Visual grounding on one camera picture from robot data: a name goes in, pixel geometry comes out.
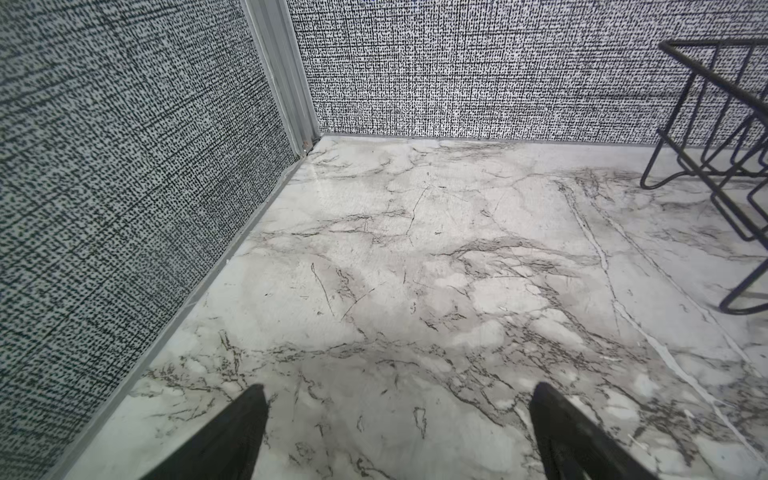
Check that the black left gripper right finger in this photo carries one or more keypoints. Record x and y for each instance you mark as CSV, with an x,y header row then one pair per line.
x,y
572,446

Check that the black wire dish rack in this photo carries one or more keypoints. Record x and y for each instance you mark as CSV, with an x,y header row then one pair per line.
x,y
716,132

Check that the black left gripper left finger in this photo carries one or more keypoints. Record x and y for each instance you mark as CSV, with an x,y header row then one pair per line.
x,y
227,447

